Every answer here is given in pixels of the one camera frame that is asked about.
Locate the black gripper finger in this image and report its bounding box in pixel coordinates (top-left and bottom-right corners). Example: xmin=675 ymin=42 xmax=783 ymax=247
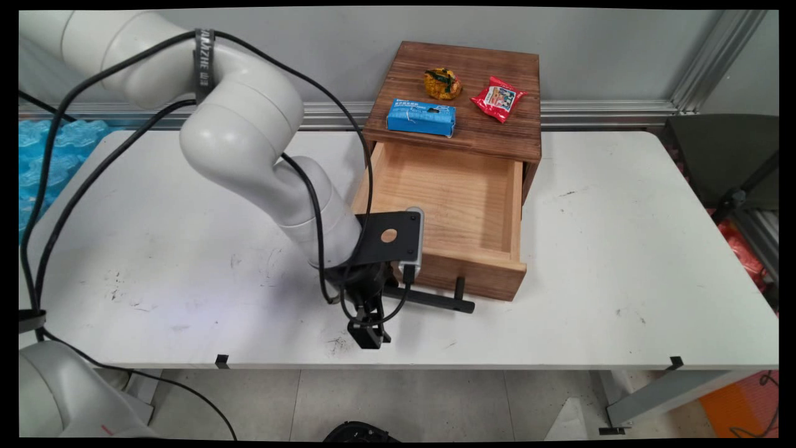
xmin=346 ymin=302 xmax=377 ymax=350
xmin=368 ymin=297 xmax=393 ymax=347

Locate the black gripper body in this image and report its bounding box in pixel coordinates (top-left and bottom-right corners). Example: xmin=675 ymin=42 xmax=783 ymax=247
xmin=323 ymin=260 xmax=392 ymax=307

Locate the light wooden drawer black handle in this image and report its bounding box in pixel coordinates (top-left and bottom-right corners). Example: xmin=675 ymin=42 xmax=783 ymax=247
xmin=350 ymin=141 xmax=529 ymax=314

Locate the black round floor object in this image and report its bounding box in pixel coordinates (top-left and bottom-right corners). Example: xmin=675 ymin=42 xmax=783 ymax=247
xmin=323 ymin=421 xmax=402 ymax=443

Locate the blue tissue pack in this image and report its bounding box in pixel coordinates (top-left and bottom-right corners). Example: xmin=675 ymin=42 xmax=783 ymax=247
xmin=386 ymin=98 xmax=457 ymax=139

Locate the dark wooden cabinet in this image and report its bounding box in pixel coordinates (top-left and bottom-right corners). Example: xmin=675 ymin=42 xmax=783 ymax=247
xmin=363 ymin=41 xmax=542 ymax=205

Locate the yellow snack packet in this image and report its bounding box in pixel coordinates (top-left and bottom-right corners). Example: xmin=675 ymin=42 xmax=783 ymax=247
xmin=424 ymin=67 xmax=463 ymax=101

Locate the white upright table leg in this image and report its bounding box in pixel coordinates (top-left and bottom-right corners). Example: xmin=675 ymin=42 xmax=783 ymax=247
xmin=123 ymin=368 xmax=164 ymax=425

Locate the red snack packet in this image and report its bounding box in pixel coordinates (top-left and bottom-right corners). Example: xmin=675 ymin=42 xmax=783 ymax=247
xmin=470 ymin=76 xmax=528 ymax=123

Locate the grey slanted table leg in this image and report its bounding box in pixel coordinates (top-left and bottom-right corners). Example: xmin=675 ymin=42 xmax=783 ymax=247
xmin=588 ymin=370 xmax=757 ymax=431

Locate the red plastic bag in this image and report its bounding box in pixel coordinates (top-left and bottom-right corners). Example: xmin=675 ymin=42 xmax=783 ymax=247
xmin=717 ymin=220 xmax=770 ymax=294

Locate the orange floor mat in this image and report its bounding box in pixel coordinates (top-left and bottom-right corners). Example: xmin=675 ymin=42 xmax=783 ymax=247
xmin=699 ymin=371 xmax=779 ymax=439

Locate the short black camera cable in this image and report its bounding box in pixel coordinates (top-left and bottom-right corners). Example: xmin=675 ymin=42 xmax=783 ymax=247
xmin=348 ymin=264 xmax=417 ymax=327

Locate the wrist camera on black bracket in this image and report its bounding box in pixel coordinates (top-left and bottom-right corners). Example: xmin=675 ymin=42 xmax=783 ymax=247
xmin=353 ymin=207 xmax=426 ymax=284

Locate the black velcro strap with print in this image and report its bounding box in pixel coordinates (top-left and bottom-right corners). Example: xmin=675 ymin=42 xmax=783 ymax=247
xmin=193 ymin=27 xmax=217 ymax=105

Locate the horizontal aluminium rail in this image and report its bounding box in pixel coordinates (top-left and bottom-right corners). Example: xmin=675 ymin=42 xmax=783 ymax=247
xmin=19 ymin=101 xmax=680 ymax=132

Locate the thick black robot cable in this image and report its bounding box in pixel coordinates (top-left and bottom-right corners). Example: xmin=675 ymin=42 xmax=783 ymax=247
xmin=19 ymin=30 xmax=374 ymax=440
xmin=32 ymin=98 xmax=340 ymax=343

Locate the plain black velcro strap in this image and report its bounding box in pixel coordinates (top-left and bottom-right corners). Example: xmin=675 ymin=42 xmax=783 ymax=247
xmin=19 ymin=309 xmax=48 ymax=335

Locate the aluminium frame beam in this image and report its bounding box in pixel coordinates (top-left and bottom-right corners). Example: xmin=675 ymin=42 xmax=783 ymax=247
xmin=734 ymin=208 xmax=779 ymax=282

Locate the slanted aluminium post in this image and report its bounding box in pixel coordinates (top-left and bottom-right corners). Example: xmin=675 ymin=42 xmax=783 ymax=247
xmin=669 ymin=9 xmax=770 ymax=114

